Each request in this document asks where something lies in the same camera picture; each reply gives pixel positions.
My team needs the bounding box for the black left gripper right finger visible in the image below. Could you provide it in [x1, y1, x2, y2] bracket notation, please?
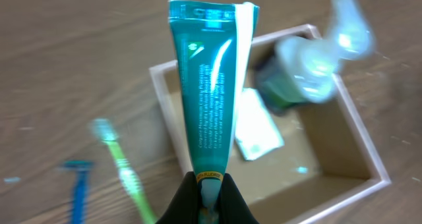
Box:
[218, 173, 258, 224]

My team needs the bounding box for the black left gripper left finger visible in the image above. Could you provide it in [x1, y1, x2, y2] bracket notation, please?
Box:
[156, 171, 200, 224]

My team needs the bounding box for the white green soap packet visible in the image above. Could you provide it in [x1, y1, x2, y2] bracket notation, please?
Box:
[235, 88, 284, 161]

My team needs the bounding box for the clear spray bottle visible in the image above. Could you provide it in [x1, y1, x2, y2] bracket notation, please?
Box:
[255, 0, 375, 113]

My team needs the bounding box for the teal toothpaste tube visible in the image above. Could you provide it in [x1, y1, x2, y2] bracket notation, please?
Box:
[168, 0, 259, 223]

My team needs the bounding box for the blue disposable razor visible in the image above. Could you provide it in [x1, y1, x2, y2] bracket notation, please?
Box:
[63, 160, 93, 224]

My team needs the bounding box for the green toothbrush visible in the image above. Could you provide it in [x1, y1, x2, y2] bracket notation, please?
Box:
[91, 118, 157, 224]

